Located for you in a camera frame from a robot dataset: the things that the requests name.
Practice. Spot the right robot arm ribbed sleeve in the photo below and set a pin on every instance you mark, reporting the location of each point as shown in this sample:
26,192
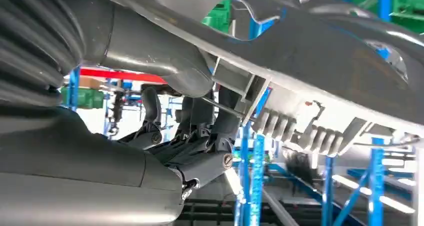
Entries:
26,35

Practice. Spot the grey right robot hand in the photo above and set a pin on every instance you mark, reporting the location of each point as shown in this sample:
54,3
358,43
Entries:
66,171

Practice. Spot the green plastic crate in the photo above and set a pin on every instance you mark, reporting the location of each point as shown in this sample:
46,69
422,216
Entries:
218,17
86,98
409,2

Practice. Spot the red barrier bar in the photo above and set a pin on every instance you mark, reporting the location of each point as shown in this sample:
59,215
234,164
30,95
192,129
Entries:
116,74

